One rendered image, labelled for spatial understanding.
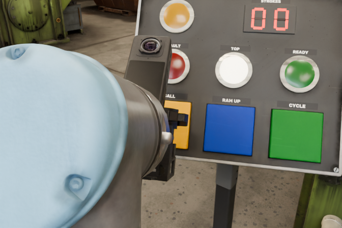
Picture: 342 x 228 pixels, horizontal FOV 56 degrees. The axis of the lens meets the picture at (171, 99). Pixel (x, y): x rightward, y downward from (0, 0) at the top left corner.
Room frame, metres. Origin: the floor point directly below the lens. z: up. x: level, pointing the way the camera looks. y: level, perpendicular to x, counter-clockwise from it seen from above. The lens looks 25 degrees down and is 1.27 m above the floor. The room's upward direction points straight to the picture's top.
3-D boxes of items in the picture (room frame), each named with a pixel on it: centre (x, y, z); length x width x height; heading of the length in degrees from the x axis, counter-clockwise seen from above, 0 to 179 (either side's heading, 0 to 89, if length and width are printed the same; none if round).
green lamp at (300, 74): (0.47, -0.20, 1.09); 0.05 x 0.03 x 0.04; 54
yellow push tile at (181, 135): (0.46, 0.01, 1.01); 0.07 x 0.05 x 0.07; 79
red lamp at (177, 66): (0.51, 0.00, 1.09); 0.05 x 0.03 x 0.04; 54
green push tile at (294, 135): (0.43, -0.19, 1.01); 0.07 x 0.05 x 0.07; 79
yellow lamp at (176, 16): (0.55, -0.01, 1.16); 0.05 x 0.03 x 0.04; 54
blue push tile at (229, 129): (0.45, -0.09, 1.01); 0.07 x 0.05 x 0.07; 79
